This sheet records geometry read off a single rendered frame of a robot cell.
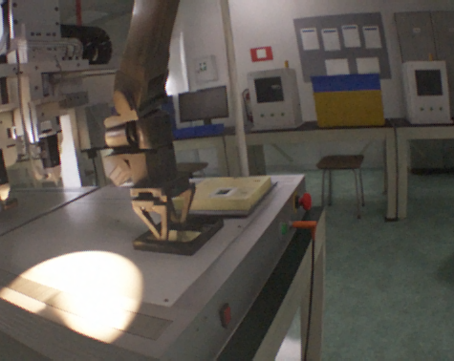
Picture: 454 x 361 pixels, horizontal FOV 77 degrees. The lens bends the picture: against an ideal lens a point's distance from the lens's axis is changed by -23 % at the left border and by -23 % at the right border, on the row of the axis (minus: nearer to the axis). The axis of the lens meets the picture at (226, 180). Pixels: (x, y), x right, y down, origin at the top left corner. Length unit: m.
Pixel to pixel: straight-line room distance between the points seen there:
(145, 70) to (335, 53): 4.14
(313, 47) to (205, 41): 1.53
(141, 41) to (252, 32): 4.35
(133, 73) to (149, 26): 0.08
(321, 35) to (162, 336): 4.40
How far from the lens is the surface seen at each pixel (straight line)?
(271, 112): 3.04
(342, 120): 2.90
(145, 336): 0.39
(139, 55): 0.50
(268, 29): 4.77
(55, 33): 0.68
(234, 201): 0.68
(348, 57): 4.55
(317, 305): 1.14
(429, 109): 2.98
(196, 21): 5.18
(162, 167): 0.56
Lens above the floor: 1.08
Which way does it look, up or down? 13 degrees down
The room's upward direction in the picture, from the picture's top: 8 degrees counter-clockwise
